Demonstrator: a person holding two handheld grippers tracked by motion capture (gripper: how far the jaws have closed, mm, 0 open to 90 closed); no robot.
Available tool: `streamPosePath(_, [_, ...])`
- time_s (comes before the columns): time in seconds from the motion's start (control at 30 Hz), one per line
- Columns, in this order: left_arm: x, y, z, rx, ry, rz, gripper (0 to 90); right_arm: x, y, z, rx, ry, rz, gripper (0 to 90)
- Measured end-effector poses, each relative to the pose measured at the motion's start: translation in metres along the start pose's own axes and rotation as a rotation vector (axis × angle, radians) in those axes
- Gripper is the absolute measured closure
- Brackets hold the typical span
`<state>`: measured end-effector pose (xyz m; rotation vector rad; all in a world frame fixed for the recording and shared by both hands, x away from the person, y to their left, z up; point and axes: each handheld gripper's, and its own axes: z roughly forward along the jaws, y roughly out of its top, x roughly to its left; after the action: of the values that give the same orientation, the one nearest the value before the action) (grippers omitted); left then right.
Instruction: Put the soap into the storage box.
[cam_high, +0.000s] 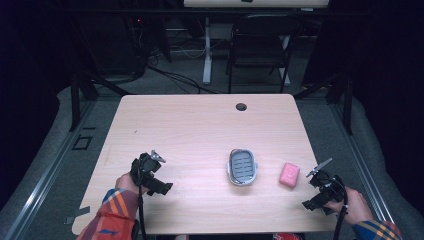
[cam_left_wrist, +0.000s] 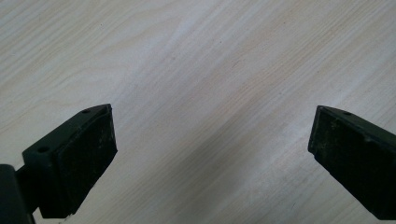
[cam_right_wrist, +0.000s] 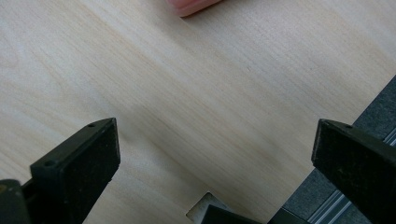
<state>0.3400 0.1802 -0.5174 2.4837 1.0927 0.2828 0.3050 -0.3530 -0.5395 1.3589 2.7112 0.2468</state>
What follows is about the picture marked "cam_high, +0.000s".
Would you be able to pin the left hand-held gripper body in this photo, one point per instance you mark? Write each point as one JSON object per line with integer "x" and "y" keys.
{"x": 146, "y": 168}

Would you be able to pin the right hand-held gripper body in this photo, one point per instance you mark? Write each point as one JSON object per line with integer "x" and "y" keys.
{"x": 325, "y": 186}

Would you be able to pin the pink soap bar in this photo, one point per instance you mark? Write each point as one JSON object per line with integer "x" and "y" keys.
{"x": 289, "y": 174}

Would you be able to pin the grey soap dish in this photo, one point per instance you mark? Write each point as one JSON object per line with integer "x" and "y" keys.
{"x": 242, "y": 167}

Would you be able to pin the person's left hand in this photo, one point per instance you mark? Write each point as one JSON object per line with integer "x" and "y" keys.
{"x": 125, "y": 184}

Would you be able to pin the person's right hand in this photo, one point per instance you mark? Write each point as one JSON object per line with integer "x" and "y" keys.
{"x": 356, "y": 206}

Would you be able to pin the red packet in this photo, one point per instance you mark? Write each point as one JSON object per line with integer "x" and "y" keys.
{"x": 288, "y": 236}

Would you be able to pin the black tape square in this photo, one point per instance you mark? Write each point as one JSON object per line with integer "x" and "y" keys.
{"x": 82, "y": 142}

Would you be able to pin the grey tape strip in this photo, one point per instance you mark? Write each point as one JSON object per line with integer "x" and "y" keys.
{"x": 78, "y": 213}

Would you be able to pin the black metal stand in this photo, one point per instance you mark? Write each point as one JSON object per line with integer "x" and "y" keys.
{"x": 81, "y": 96}
{"x": 343, "y": 100}

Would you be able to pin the black folding chair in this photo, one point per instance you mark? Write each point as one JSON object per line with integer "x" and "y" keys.
{"x": 263, "y": 50}

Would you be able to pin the white desk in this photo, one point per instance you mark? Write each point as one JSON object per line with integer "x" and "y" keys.
{"x": 255, "y": 3}

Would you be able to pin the metal floor rail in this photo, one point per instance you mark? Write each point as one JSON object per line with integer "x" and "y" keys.
{"x": 361, "y": 160}
{"x": 46, "y": 170}

